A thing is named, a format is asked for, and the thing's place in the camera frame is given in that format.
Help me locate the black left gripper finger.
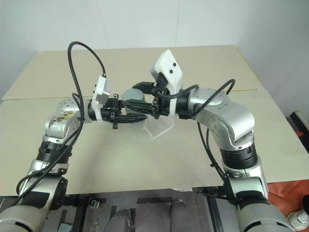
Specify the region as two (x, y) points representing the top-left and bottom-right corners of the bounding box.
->
(118, 115), (148, 124)

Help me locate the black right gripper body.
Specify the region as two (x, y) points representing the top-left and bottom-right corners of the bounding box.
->
(151, 73), (171, 120)

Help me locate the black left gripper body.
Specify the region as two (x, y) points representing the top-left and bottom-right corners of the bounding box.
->
(101, 93), (123, 131)

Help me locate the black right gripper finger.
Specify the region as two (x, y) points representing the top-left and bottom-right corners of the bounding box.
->
(132, 81), (154, 92)
(122, 100), (155, 114)

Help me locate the clear plastic jar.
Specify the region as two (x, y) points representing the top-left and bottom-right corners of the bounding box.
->
(124, 102), (147, 132)

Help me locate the grey jar lid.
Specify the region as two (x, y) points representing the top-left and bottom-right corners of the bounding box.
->
(122, 88), (146, 104)

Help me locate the clear plastic box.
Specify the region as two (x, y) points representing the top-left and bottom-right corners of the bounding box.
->
(144, 116), (175, 140)

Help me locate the beige cardboard sheet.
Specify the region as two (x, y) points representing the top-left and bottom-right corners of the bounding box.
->
(1, 44), (265, 101)

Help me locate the grey rounded shape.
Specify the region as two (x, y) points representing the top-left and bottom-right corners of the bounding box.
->
(170, 199), (194, 232)
(110, 209), (136, 232)

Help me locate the orange cloth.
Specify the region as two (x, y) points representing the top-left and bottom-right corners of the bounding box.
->
(267, 180), (309, 225)

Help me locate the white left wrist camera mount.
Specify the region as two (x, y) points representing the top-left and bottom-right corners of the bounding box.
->
(91, 75), (113, 123)

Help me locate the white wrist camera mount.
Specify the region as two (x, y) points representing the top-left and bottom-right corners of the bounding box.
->
(149, 49), (183, 115)
(91, 75), (113, 123)

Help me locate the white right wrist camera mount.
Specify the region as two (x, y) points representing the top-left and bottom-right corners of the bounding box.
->
(149, 49), (183, 115)

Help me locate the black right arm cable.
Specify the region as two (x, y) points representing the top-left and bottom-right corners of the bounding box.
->
(154, 78), (242, 203)

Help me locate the black metal frame bar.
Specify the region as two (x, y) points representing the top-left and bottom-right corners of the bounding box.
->
(64, 193), (107, 232)
(202, 188), (222, 232)

